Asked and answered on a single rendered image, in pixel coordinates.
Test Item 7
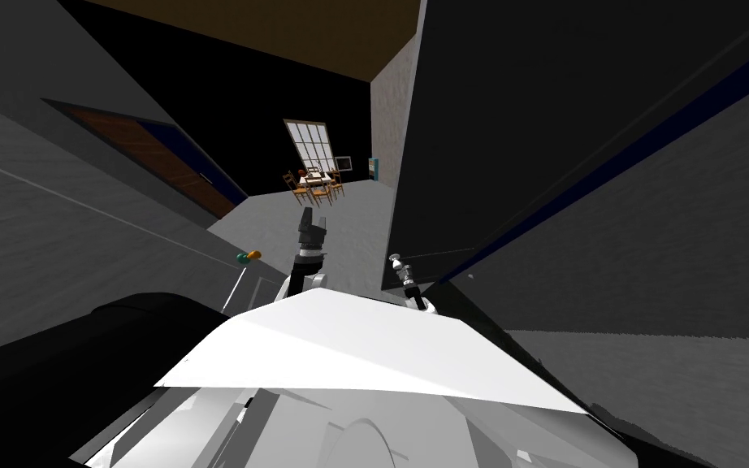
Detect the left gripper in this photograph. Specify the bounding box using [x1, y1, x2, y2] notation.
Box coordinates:
[297, 207, 329, 251]

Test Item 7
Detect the dining table with wooden chairs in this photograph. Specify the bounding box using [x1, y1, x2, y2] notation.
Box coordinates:
[283, 165, 347, 209]

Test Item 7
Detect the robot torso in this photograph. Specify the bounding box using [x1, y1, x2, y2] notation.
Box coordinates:
[84, 287, 639, 468]

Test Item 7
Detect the bright paned window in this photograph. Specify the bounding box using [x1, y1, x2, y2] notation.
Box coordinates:
[283, 118, 337, 174]

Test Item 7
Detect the dark door leaf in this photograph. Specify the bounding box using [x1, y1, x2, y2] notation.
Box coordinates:
[380, 0, 749, 292]

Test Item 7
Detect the brown wooden door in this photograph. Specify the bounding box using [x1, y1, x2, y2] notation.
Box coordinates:
[41, 97, 249, 220]

